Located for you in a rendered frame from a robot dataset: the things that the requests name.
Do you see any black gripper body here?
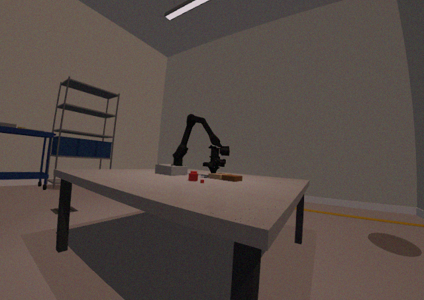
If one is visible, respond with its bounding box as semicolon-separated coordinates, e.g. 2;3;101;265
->
203;155;219;168

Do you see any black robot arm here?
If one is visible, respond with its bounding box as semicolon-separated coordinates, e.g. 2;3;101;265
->
172;114;230;166

